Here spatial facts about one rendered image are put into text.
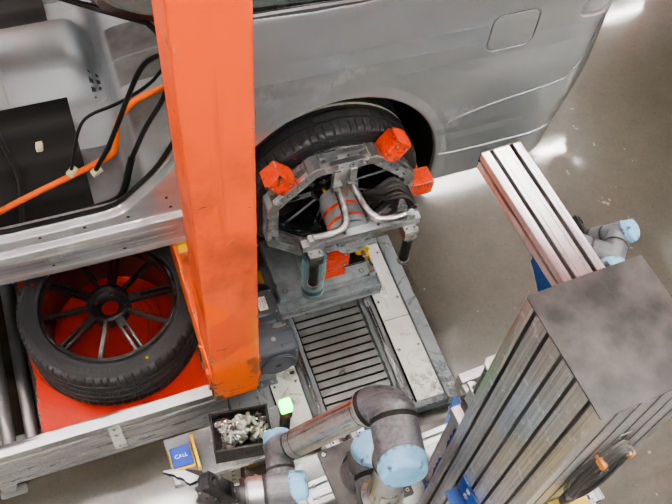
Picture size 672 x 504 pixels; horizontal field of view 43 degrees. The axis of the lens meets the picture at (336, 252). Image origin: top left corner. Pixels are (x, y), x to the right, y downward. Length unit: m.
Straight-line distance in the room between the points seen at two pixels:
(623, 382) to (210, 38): 0.95
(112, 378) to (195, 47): 1.72
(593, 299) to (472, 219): 2.60
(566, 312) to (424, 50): 1.34
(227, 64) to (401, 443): 0.92
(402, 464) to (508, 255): 2.23
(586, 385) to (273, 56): 1.39
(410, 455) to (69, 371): 1.54
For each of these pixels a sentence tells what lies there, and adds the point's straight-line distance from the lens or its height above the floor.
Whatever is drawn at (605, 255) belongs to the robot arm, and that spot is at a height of 1.11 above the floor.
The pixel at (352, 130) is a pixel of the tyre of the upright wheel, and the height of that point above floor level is 1.17.
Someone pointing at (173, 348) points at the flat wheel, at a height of 0.50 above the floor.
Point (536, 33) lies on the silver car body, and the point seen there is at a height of 1.43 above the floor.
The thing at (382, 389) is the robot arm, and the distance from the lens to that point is 2.05.
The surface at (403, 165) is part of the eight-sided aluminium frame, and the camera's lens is 2.97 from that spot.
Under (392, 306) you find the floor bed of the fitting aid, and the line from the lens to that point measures 3.72.
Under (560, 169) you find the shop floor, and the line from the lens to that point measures 4.45.
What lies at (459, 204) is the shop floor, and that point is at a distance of 4.18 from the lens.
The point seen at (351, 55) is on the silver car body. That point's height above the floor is 1.51.
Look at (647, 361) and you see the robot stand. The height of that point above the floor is 2.03.
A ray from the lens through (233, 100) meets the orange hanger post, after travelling 1.76.
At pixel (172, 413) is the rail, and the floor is 0.34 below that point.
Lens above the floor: 3.31
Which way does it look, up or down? 57 degrees down
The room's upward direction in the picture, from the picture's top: 7 degrees clockwise
